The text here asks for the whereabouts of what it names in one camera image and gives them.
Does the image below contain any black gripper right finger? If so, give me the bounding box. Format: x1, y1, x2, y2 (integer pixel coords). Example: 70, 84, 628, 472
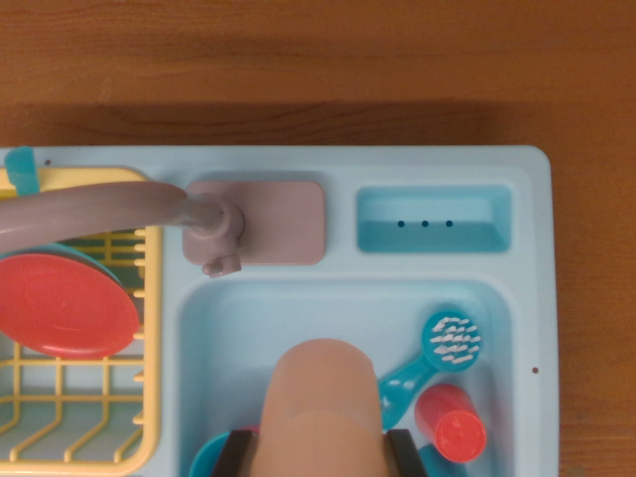
385, 428, 431, 477

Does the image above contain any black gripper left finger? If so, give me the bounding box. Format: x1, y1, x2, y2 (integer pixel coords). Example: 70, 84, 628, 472
213, 429, 259, 477

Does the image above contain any beige detergent bottle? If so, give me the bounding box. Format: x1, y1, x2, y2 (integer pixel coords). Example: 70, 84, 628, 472
250, 338, 387, 477

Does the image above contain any light blue toy sink unit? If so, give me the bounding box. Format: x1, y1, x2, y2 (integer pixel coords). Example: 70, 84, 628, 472
0, 144, 552, 477

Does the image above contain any teal toy cup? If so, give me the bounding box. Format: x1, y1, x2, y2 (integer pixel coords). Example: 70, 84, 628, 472
416, 444, 466, 477

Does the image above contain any red toy cup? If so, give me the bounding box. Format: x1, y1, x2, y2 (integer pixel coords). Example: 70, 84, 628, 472
414, 383, 487, 463

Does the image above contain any teal dish brush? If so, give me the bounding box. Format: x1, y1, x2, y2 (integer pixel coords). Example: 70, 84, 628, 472
377, 302, 486, 429

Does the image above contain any yellow dish rack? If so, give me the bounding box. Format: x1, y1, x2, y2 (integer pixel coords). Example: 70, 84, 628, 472
0, 166, 164, 474

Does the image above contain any red toy plate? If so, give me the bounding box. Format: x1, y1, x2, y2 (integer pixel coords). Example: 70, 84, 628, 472
0, 252, 140, 358

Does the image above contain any teal toy plate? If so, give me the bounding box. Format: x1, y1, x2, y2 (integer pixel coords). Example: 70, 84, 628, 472
29, 241, 135, 299

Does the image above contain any grey toy faucet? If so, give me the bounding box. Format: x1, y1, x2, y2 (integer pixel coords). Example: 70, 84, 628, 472
0, 179, 327, 279

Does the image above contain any teal toy utensil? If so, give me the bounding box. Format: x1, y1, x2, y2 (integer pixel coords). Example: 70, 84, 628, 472
3, 146, 41, 198

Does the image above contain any teal mug with red handle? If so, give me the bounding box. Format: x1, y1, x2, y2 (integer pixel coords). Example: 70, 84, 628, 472
190, 424, 262, 477

